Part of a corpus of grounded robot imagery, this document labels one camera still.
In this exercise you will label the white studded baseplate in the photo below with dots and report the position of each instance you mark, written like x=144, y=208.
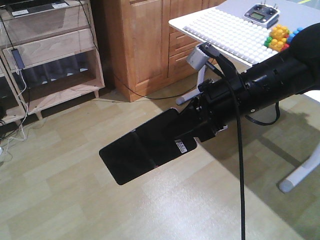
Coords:
x=233, y=34

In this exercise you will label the black smartphone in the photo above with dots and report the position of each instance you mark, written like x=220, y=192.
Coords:
x=144, y=148

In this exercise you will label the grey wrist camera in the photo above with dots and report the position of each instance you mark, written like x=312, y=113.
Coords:
x=199, y=56

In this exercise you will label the white desk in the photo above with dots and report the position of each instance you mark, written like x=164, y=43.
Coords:
x=293, y=14

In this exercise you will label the grey usb adapter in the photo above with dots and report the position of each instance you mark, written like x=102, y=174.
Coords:
x=18, y=59

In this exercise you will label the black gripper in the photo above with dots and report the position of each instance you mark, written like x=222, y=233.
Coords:
x=209, y=112

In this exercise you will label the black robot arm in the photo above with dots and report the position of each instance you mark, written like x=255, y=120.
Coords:
x=295, y=70

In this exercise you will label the wooden cabinet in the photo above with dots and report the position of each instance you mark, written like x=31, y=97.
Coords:
x=147, y=54

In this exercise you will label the colourful toy blocks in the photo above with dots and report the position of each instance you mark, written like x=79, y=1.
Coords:
x=280, y=37

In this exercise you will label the white remote controller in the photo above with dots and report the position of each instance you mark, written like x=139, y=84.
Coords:
x=263, y=15

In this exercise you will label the silver laptop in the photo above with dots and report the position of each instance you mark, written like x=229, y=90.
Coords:
x=19, y=8

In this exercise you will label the wooden shelf unit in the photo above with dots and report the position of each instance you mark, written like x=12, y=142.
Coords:
x=61, y=57

